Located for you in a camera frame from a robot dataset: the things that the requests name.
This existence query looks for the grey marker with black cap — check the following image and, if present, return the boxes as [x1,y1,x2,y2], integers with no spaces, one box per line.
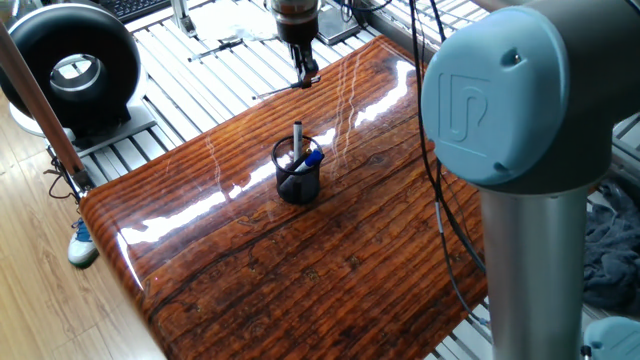
[292,121,304,162]

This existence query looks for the white pen with blue cap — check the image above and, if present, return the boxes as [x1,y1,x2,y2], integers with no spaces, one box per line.
[292,148,326,176]

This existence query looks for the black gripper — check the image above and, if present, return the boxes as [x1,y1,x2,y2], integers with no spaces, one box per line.
[275,17,322,89]

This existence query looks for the wood grain table board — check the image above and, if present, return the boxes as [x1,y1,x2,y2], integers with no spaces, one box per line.
[79,34,489,360]

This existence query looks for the black ring fan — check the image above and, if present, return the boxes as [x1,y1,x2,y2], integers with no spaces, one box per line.
[0,1,159,157]

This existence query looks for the aluminium frame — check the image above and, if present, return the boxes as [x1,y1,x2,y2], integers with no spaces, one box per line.
[169,0,199,39]

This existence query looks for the black keyboard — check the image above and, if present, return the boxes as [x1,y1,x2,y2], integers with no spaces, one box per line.
[97,0,171,24]

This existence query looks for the black rod tool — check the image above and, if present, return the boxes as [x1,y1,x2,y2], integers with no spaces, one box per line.
[187,38,246,64]

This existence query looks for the silver black ballpoint pen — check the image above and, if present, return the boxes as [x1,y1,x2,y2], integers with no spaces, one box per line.
[251,74,322,101]

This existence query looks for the brown post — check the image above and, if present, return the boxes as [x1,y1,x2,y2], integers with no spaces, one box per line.
[0,22,96,194]

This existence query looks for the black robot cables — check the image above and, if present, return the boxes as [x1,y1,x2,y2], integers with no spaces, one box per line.
[407,0,494,326]

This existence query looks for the white sneaker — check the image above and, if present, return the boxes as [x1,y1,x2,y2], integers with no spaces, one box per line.
[67,218,100,270]

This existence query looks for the clear plastic sheet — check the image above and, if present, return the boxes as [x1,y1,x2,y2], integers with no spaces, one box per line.
[192,0,281,44]

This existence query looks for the grey flat device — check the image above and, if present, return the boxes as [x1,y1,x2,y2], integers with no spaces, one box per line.
[317,0,364,46]

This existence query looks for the grey crumpled cloth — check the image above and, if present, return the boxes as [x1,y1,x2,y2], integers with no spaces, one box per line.
[582,179,640,316]

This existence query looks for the black mesh pen holder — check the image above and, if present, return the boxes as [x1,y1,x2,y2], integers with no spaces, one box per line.
[271,135,324,206]

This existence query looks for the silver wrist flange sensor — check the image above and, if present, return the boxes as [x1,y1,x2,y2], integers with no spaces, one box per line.
[264,0,322,25]

